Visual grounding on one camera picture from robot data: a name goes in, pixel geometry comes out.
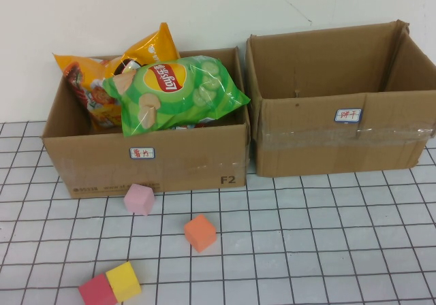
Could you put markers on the green Lay's chips bag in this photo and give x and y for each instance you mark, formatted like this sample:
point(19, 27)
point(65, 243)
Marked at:
point(177, 104)

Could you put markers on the cardboard box with F2 print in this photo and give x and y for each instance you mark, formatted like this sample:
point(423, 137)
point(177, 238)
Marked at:
point(187, 162)

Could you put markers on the white label with red writing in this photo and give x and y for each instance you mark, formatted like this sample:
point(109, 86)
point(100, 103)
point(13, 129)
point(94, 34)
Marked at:
point(141, 152)

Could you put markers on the cardboard box with clear tape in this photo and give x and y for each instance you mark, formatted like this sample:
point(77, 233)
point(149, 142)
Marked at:
point(306, 148)

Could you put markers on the orange foam cube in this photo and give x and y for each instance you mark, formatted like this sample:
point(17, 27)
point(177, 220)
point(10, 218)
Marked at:
point(200, 233)

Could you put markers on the pink foam cube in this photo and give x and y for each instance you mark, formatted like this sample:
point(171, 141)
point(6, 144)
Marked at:
point(138, 199)

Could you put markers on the orange potato chips bag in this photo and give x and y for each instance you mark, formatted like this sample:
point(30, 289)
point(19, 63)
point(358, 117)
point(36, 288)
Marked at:
point(98, 104)

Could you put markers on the white grid tablecloth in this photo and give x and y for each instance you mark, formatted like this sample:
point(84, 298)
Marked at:
point(340, 250)

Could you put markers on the yellow foam cube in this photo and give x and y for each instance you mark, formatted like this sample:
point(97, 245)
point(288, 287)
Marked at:
point(124, 281)

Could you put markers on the red foam cube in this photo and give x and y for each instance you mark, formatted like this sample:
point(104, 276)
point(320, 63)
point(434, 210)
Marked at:
point(98, 290)

